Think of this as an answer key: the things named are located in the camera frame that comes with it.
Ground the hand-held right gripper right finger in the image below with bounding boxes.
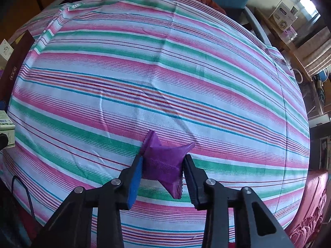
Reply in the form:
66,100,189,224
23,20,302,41
182,154,295,248

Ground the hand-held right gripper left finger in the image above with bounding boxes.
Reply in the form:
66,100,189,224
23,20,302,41
31,154,145,248

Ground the green white small box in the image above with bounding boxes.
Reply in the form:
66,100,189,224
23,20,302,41
0,110,16,148

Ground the purple packet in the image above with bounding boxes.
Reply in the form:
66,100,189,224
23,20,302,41
141,130,195,199

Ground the gold metal tin tray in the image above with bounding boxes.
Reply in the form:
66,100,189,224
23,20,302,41
0,30,35,101

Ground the white carton box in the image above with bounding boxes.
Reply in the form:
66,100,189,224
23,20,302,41
0,39,14,62

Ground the striped pink green tablecloth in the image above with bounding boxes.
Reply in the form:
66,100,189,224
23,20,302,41
0,0,311,248

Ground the red blanket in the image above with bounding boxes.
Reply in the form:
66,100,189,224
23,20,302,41
284,170,329,248

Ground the wooden cabinet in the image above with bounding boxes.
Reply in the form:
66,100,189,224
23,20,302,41
0,0,78,44

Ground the wooden side desk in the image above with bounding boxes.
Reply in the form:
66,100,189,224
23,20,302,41
255,8,314,82

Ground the striped window curtain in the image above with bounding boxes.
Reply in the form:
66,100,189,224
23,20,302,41
302,28,331,75

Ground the pink pack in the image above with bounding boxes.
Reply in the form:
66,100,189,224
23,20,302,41
283,26,298,42

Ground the white printed box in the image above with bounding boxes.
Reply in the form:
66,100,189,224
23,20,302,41
267,2,298,30

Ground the black cable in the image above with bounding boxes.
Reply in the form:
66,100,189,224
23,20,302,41
12,175,35,219

